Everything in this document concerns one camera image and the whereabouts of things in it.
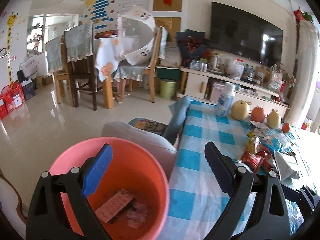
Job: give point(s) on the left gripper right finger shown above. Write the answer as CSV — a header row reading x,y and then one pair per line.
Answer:
x,y
268,218

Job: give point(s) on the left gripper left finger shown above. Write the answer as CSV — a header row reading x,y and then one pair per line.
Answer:
x,y
47,217

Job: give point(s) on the red snack wrapper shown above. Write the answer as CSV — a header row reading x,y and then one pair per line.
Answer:
x,y
253,161

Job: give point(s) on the pink plastic trash bucket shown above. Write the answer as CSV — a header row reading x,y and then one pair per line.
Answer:
x,y
132,168

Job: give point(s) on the silver crumpled wrapper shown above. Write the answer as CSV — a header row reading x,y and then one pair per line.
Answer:
x,y
287,166

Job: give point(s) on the red foil snack packet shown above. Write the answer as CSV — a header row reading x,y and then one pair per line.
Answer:
x,y
267,160

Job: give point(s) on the blue white checkered tablecloth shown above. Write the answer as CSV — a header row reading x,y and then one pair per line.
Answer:
x,y
196,198

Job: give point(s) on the yellow red snack bag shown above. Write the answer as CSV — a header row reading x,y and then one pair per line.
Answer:
x,y
253,143

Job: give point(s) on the small orange tangerine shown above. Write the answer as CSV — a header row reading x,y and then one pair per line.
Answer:
x,y
286,127

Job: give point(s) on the yellow pear right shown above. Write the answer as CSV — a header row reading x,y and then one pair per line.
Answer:
x,y
273,119

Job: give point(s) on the yellow pear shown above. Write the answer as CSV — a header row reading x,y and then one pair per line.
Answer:
x,y
273,119
240,110

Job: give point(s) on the red apple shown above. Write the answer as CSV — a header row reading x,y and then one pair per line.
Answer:
x,y
258,114

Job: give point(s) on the yellow pear left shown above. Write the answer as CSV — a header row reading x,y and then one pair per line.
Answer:
x,y
240,110

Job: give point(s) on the grey cushion stool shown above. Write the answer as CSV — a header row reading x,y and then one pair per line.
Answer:
x,y
158,146

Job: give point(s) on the white milk bottle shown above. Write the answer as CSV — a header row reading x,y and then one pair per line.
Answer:
x,y
225,99

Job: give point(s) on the white lace covered air conditioner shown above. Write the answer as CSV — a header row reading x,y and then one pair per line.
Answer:
x,y
306,76

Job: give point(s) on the cream tv cabinet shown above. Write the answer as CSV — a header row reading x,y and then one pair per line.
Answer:
x,y
207,87

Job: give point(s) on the green waste bin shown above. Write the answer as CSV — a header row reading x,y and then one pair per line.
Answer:
x,y
167,88

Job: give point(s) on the dining table with cloth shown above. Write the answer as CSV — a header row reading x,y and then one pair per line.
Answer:
x,y
121,61

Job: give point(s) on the dark wooden chair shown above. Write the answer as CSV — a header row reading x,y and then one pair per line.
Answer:
x,y
80,62

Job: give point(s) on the dark flower bouquet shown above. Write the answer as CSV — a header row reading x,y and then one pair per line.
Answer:
x,y
191,44

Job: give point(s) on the black flat television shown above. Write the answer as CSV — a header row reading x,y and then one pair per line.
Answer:
x,y
241,33

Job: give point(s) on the wooden chair light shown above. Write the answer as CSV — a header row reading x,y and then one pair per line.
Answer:
x,y
152,67

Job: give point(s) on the white mesh food cover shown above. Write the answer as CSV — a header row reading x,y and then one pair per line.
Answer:
x,y
136,33

